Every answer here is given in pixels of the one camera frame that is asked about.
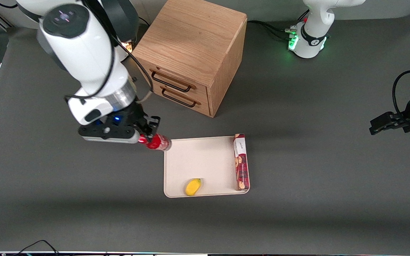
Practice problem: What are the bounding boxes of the red cookie box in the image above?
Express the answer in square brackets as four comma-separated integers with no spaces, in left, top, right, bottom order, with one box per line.
[233,133,250,191]

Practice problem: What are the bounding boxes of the dark metal drawer handle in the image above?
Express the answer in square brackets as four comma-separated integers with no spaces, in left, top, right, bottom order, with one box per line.
[151,71,193,93]
[161,87,198,108]

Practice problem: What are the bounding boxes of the yellow toy mango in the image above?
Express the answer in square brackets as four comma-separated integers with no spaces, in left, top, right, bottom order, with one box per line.
[185,178,202,196]

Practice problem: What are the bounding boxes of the cream plastic tray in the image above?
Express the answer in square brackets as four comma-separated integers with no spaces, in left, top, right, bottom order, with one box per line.
[164,135,251,198]

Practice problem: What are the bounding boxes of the wooden two-drawer cabinet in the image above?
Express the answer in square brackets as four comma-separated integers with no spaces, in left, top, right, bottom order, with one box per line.
[131,0,248,118]

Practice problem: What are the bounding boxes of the small red coke bottle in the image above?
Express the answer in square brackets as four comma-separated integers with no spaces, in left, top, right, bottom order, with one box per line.
[138,133,172,152]

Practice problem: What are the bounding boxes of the black left arm base cables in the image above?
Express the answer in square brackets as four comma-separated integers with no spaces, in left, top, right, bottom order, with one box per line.
[247,20,293,40]

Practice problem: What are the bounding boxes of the black cable at table edge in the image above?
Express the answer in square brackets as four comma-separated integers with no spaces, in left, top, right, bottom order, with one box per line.
[11,240,60,256]

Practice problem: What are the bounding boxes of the black right arm wrist cable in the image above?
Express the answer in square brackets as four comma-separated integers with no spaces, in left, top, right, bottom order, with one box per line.
[65,0,154,104]

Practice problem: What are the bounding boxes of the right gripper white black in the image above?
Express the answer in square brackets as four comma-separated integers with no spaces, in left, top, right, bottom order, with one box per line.
[78,116,161,144]

